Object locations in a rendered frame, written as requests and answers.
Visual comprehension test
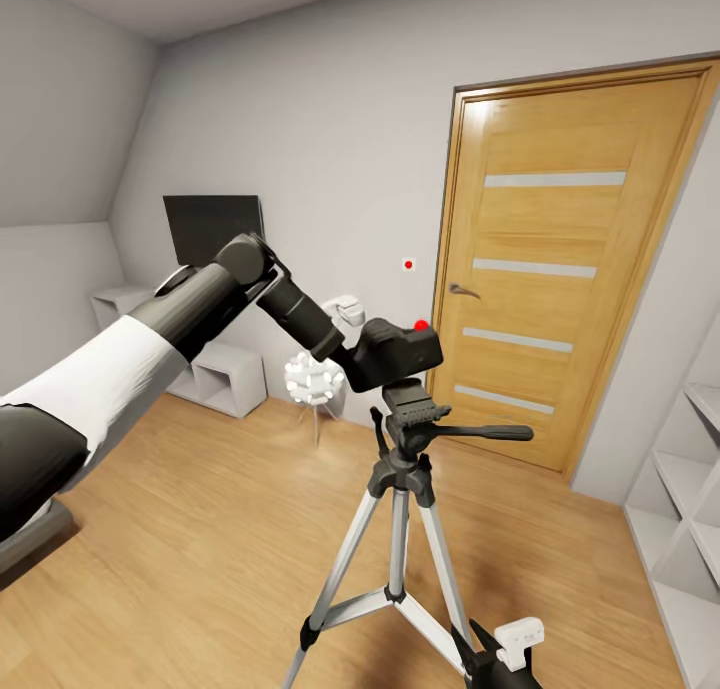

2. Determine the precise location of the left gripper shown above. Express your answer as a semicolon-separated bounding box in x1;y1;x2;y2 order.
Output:
278;294;365;379

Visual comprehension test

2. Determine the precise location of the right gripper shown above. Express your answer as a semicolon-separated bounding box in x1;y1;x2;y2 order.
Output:
451;618;543;689

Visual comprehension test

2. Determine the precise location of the digital camera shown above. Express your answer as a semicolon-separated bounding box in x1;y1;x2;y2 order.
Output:
344;318;444;394

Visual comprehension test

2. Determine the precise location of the camera tripod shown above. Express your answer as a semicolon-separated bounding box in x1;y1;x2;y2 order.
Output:
280;375;534;689

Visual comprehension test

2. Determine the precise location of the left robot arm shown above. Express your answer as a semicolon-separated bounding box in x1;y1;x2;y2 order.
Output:
0;231;366;550

